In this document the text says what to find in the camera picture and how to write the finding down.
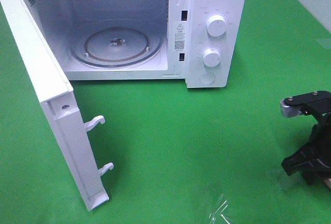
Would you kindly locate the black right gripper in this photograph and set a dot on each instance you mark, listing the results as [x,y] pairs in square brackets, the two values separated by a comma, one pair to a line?
[312,160]

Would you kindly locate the round door release button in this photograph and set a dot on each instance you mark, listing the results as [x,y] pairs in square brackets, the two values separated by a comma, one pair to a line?
[207,78]

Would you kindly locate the white microwave door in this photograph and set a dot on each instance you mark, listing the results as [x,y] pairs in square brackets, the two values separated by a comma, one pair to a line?
[58,102]

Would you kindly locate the clear plastic wrapper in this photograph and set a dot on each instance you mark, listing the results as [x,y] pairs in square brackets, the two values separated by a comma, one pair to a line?
[218,215]

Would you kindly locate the green table mat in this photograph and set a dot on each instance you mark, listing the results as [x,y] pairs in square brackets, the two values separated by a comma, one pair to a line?
[177,152]

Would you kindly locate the upper white control knob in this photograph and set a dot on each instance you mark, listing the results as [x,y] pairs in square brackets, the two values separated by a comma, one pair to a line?
[216,25]

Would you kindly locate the white microwave oven body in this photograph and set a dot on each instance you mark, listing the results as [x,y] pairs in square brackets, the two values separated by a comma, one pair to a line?
[184,41]

